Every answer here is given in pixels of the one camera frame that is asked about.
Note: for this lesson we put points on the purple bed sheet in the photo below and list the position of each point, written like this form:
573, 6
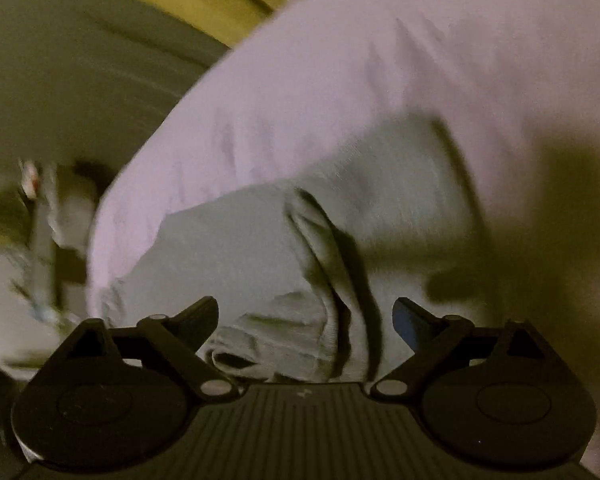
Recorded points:
379, 60

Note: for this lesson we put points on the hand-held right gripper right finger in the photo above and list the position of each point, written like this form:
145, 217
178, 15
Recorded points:
408, 317

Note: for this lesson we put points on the pale blurred clutter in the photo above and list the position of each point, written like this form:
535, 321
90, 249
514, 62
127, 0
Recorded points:
42, 240

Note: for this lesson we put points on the grey sweat pants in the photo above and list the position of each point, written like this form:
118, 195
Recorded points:
260, 240

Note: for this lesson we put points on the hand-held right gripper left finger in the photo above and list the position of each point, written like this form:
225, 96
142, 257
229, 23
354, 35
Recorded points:
195, 317

